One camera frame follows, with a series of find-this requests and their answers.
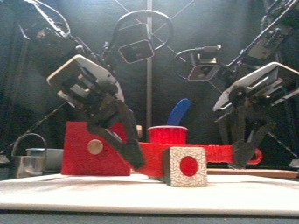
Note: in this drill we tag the thin diagonal frame strut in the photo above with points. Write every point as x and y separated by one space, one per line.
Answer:
31 129
284 144

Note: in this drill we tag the vertical metal frame pole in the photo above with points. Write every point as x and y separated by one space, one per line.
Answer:
148 87

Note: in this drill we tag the white cutting board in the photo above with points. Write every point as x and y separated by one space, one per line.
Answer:
116 195

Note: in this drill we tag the brown wooden board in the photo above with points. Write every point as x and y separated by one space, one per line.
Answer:
256 173

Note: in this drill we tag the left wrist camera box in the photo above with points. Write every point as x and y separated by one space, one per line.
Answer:
135 43

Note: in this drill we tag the toy sushi cube red centre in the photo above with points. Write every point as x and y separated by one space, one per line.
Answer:
187 166

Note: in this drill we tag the grey plastic container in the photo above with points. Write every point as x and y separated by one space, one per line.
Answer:
52 157

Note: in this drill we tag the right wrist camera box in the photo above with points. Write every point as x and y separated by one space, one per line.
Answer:
202 68

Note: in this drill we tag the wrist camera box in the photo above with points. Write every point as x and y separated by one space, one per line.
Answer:
202 68
135 43

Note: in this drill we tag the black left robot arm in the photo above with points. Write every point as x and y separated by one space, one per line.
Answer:
47 32

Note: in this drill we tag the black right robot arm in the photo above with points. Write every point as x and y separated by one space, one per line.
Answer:
272 32

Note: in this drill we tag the red toy knife block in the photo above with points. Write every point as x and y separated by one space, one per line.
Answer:
83 157

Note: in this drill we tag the red ribbed toy cup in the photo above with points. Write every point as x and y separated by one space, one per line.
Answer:
167 134

